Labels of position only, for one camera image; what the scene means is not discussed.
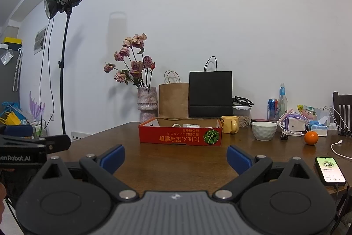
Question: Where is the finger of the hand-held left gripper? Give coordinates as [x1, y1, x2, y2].
[0, 135, 71, 154]
[0, 125, 34, 138]

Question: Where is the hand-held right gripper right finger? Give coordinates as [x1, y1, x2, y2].
[212, 145, 317, 202]

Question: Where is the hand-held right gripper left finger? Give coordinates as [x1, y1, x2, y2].
[34, 145, 139, 202]

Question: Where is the red cardboard box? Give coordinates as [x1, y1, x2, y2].
[138, 117, 223, 147]

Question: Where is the yellow bag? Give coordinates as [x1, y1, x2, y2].
[0, 112, 21, 126]

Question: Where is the blue bag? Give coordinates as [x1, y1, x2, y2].
[1, 101, 23, 115]

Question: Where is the yellow mug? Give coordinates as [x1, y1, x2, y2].
[221, 115, 240, 134]

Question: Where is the white textured bowl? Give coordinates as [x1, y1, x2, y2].
[251, 121, 278, 141]

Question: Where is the clear plastic food container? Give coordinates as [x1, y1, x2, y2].
[233, 106, 251, 129]

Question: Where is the dark cabinet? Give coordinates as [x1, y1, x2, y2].
[0, 48, 22, 103]

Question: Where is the black container lid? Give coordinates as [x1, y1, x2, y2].
[233, 96, 254, 109]

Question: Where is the hanging clear umbrella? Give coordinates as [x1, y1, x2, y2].
[12, 48, 24, 93]

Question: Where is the blue soda can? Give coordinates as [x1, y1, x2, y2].
[267, 99, 279, 121]

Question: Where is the pink straw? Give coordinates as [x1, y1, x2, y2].
[278, 108, 293, 123]

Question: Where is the pink speckled vase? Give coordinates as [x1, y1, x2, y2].
[137, 86, 157, 123]

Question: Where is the small white box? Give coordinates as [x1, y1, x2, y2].
[284, 117, 306, 132]

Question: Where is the clear glass bottle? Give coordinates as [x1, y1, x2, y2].
[278, 83, 288, 121]

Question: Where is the black paper bag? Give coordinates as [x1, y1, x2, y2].
[188, 56, 234, 119]

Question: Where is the clear plastic bag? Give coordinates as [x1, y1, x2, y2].
[0, 51, 13, 66]

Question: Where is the orange fruit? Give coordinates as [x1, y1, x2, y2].
[304, 131, 319, 146]

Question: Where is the brown paper bag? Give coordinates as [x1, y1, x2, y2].
[159, 70, 190, 119]

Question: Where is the blue tissue pack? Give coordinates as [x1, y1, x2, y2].
[309, 123, 328, 137]

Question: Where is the black smartphone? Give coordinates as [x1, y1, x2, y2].
[315, 156, 347, 187]

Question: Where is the white paper bag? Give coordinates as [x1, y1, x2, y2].
[315, 108, 332, 127]

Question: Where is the dark wooden chair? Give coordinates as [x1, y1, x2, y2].
[333, 91, 352, 137]

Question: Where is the wire rack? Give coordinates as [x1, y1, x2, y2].
[22, 119, 47, 139]

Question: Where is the white wall vent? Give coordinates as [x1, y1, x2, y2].
[71, 131, 93, 142]

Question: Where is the black light cable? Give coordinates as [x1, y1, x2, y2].
[38, 16, 56, 125]

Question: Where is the grey wall poster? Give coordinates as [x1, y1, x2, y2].
[33, 28, 47, 55]

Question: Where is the white charging cable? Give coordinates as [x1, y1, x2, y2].
[331, 140, 352, 161]

